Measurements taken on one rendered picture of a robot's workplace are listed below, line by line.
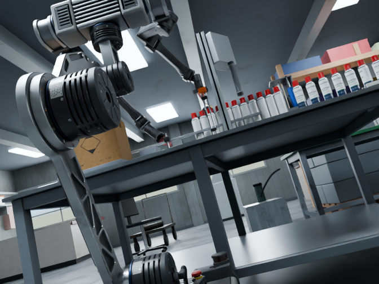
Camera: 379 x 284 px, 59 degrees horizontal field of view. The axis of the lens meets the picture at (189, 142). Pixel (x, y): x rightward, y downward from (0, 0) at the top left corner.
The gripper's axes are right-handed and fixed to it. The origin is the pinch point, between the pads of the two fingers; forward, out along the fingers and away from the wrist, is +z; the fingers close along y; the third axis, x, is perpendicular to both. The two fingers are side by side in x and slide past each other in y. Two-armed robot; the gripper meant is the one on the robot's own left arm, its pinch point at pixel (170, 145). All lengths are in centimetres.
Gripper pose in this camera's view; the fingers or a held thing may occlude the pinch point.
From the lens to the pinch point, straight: 208.2
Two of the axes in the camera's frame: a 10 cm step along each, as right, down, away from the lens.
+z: 8.0, 5.6, -2.3
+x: -5.7, 8.2, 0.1
